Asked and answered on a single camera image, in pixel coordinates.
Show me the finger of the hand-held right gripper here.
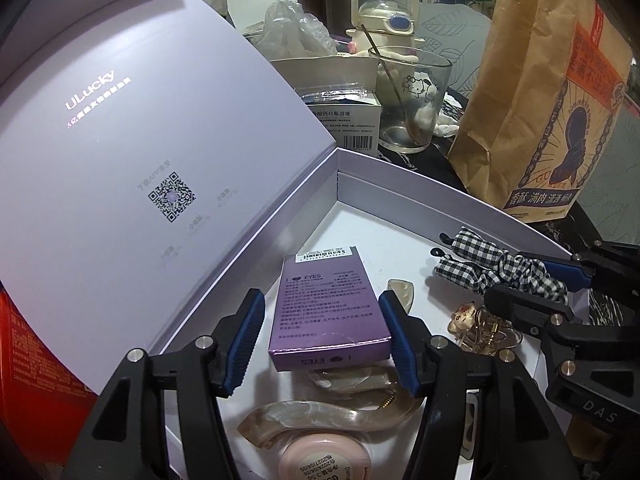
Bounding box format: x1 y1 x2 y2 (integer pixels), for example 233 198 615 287
517 240 640 292
484 285 640 392

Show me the white medicine box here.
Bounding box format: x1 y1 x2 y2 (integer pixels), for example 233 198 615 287
305 89 383 153

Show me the red plastic container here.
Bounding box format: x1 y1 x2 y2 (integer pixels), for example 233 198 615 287
0 285 98 441

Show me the small purple carton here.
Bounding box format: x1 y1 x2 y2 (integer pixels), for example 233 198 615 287
267 245 393 372

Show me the white crumpled tissue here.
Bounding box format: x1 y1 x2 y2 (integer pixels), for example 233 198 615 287
415 105 458 137

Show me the clear glass cup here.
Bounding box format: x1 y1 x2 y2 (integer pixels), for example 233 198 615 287
367 46 453 155

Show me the printed brown paper bag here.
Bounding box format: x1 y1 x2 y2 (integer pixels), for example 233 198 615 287
447 0 633 224

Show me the clear plastic bag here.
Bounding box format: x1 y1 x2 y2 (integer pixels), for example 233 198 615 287
260 0 338 58

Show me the metal spoon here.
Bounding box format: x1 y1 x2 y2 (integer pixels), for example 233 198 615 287
361 27 426 143

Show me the beige hair claw clip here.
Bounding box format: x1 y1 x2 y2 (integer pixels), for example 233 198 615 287
237 280 428 448

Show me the pink round compact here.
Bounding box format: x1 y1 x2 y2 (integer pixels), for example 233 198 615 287
277 435 373 480

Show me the lavender gift box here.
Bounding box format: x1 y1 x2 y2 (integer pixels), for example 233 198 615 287
0 0 591 480

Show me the clear amber hair claw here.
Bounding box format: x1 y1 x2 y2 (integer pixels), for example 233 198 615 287
446 300 526 358

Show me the black white gingham scrunchie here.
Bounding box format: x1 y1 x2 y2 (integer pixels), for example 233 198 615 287
432 226 571 306

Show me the white open carton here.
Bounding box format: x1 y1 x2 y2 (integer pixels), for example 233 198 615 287
270 55 381 98

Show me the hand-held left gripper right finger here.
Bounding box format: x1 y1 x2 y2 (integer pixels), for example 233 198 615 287
377 290 576 480

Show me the cream water bottle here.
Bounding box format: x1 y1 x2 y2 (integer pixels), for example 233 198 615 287
345 0 426 66

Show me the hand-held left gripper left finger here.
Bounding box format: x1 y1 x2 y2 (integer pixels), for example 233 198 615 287
90 287 266 480

